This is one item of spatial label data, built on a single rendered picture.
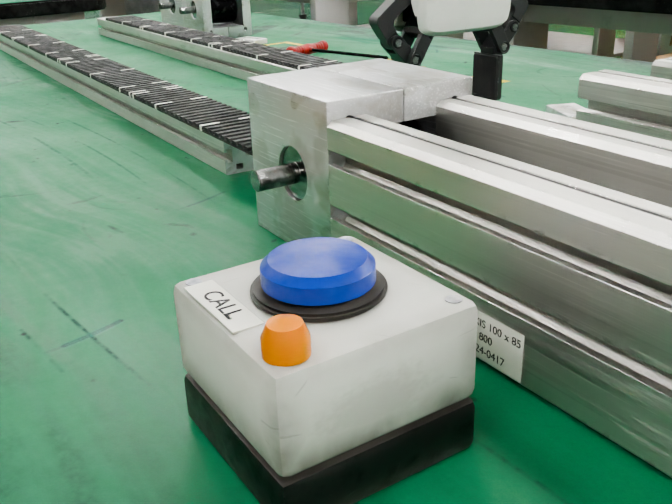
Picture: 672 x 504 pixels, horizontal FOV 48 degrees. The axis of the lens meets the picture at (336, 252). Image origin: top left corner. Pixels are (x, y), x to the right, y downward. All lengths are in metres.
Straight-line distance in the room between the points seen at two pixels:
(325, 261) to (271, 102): 0.20
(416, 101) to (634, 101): 0.14
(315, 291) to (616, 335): 0.11
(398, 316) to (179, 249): 0.24
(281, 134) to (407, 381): 0.22
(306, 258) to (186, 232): 0.24
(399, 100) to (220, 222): 0.15
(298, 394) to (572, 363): 0.12
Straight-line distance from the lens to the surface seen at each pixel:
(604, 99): 0.51
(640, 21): 2.18
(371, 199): 0.37
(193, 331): 0.27
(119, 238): 0.50
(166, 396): 0.33
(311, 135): 0.41
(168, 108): 0.69
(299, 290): 0.24
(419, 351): 0.25
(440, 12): 0.64
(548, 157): 0.38
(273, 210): 0.47
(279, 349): 0.22
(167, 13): 1.55
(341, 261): 0.25
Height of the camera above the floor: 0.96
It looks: 23 degrees down
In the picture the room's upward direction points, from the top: 2 degrees counter-clockwise
